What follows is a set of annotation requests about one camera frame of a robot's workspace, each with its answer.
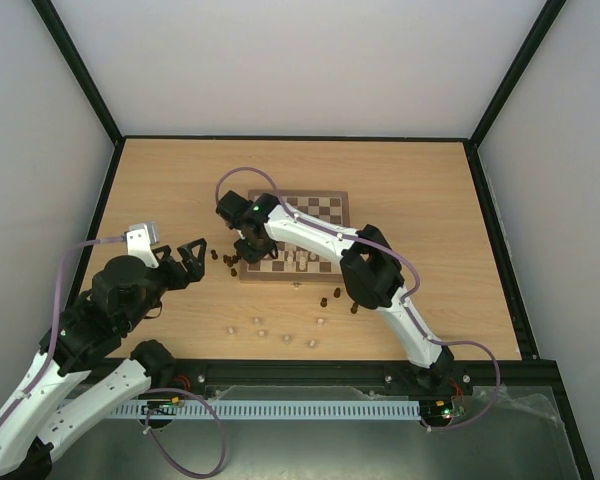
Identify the black frame post left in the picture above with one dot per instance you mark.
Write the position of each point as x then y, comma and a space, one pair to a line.
70, 53

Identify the wooden chess board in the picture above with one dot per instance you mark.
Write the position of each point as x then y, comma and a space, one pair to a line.
323, 206

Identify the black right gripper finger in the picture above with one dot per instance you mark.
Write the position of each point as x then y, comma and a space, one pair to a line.
248, 252
272, 250

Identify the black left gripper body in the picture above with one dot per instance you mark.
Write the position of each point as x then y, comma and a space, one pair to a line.
177, 280

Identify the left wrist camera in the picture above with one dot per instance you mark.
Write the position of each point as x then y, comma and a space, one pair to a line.
139, 239

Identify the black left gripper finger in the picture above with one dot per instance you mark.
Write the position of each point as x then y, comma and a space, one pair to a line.
195, 268
193, 253

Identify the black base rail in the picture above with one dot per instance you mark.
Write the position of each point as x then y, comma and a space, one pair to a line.
390, 377

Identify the black frame post right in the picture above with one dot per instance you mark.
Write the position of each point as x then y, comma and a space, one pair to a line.
540, 28

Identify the white slotted cable duct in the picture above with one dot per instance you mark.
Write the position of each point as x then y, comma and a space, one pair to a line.
273, 410

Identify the black frame post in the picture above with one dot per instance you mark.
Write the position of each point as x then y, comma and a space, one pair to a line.
540, 28
70, 53

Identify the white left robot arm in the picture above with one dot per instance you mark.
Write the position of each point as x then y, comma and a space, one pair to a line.
35, 427

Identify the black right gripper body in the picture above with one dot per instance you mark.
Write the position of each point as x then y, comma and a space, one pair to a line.
253, 251

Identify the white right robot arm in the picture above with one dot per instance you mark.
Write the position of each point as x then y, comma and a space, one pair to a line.
371, 270

